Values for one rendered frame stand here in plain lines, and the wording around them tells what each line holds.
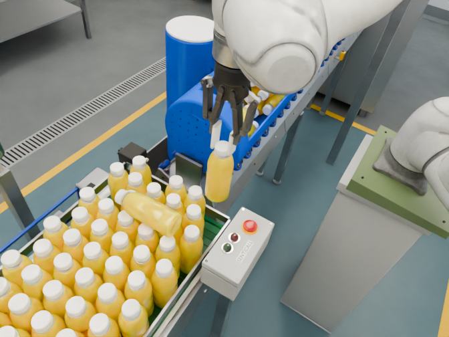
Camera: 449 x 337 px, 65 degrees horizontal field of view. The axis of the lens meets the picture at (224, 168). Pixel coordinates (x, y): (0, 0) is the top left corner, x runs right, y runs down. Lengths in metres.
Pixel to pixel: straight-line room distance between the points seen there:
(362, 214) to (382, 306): 1.03
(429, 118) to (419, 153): 0.11
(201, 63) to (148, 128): 1.13
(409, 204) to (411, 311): 1.19
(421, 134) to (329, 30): 0.73
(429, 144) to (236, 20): 0.80
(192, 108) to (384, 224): 0.76
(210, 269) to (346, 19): 0.60
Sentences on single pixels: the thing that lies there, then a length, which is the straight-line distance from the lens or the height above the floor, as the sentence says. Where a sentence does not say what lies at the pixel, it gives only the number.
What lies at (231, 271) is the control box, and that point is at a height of 1.10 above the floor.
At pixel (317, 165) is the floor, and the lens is 2.77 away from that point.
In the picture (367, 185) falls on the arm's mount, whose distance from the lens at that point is 1.22.
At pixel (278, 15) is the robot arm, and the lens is 0.45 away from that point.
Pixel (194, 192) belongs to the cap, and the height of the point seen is 1.08.
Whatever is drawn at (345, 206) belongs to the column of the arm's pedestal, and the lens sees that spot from 1.34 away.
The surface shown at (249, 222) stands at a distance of 0.92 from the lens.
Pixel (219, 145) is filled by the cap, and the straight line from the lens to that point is 0.83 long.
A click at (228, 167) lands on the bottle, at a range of 0.85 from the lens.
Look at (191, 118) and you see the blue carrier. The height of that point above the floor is 1.16.
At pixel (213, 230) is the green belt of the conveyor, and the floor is 0.90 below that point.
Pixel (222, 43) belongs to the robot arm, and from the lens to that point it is 0.64.
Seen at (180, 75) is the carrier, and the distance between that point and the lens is 1.90.
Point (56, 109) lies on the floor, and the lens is 3.15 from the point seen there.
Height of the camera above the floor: 1.86
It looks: 46 degrees down
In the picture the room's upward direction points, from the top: 9 degrees clockwise
